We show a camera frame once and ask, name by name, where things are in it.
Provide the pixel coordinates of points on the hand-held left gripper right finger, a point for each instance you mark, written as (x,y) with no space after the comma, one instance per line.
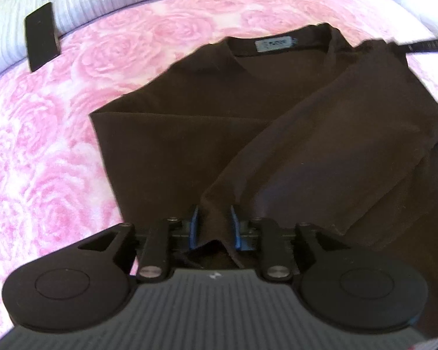
(237,226)

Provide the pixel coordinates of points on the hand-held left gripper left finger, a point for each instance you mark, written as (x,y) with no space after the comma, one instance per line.
(194,226)

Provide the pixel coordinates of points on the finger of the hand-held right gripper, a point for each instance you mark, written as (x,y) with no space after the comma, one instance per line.
(423,46)

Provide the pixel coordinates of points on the dark brown shirt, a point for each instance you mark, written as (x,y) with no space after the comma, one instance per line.
(277,124)

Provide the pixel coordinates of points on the pink floral blanket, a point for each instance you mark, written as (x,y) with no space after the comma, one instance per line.
(51,153)

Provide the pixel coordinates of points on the black flat rectangular object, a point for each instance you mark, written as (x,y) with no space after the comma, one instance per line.
(41,42)

